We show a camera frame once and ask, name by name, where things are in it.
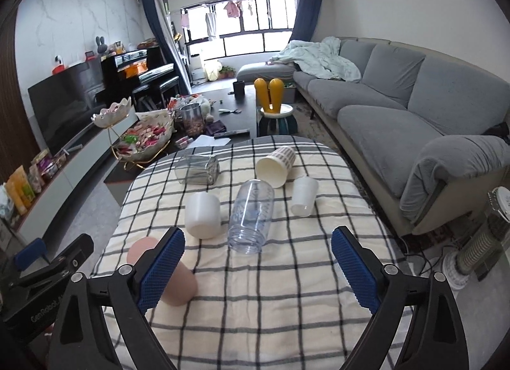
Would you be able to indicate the clear jar of nuts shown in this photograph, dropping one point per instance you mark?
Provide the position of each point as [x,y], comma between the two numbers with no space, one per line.
[193,119]

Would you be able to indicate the white paper sheet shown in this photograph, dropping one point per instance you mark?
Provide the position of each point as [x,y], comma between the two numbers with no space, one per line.
[211,141]

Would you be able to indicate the pink hanging garment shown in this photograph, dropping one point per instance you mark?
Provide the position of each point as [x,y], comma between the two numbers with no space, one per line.
[233,9]

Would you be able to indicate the white hanging garment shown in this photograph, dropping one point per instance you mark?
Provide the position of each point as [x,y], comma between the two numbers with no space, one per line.
[211,26]

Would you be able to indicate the black mug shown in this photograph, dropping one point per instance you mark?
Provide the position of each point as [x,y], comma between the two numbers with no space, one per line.
[239,89]

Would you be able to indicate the clear square glass cup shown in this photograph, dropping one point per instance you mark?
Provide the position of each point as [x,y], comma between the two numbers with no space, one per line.
[197,170]

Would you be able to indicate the grey rabbit figure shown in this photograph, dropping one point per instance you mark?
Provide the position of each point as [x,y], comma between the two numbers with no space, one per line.
[101,46]

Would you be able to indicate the black remote control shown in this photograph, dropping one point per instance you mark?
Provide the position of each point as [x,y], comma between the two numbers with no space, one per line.
[231,133]

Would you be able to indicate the pink cup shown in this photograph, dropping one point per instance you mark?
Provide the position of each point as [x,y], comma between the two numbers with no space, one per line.
[180,283]

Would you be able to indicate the checked tablecloth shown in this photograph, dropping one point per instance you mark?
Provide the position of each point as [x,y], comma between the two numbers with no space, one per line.
[279,294]

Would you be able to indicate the striped paper cup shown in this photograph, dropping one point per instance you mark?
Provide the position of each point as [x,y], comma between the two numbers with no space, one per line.
[273,166]

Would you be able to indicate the white opaque cup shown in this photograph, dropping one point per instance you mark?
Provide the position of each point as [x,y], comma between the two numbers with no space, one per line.
[203,214]

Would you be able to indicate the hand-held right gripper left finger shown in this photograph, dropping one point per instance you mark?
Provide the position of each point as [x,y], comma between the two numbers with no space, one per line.
[163,270]

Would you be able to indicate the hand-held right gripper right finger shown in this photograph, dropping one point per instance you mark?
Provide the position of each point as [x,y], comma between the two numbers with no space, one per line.
[354,270]

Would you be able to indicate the purple cloth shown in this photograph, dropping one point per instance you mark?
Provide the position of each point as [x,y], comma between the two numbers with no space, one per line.
[215,127]

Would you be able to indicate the blue curtain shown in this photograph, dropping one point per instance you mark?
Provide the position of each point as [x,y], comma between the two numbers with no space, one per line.
[159,27]
[306,3]

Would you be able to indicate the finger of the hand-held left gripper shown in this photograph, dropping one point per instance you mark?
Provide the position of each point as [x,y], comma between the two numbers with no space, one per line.
[30,252]
[71,252]

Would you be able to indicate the dark coffee table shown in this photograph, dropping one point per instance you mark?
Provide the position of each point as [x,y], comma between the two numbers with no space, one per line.
[239,119]

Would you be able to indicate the clear plastic cup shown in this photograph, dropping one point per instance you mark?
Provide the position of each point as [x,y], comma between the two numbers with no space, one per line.
[251,220]

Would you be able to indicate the yellow rabbit ear stool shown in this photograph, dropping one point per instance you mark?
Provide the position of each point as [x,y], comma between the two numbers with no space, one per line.
[275,95]

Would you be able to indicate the translucent white cup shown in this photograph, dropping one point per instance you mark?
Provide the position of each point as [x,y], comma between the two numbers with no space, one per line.
[303,196]

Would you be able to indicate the black piano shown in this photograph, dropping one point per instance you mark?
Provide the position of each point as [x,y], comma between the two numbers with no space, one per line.
[127,67]

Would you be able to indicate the white electric heater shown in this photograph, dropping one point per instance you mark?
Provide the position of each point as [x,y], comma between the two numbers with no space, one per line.
[478,246]

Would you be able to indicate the tiered white snack stand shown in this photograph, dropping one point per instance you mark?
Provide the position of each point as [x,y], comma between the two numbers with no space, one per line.
[147,134]

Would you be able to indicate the black piano bench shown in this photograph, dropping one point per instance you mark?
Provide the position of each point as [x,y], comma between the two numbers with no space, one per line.
[157,89]

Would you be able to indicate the grey television cabinet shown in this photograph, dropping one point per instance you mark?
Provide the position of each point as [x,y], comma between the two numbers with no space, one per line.
[71,180]

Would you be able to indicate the black television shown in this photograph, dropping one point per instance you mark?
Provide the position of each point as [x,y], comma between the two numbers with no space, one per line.
[59,107]

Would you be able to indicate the grey sofa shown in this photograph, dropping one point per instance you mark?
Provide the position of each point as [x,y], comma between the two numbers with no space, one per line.
[378,122]

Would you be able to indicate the white security camera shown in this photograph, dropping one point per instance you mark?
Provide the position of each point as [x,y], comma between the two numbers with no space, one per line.
[59,61]

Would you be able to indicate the potted plant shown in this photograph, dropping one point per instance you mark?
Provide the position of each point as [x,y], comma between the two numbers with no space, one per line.
[227,72]

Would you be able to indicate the row of snack packets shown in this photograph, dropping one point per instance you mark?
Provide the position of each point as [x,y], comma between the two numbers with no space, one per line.
[24,186]

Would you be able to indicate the white air purifier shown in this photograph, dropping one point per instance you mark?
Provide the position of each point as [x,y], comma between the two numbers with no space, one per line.
[196,69]

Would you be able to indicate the pale green blanket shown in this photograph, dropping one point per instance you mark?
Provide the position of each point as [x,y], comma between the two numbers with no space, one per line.
[318,59]

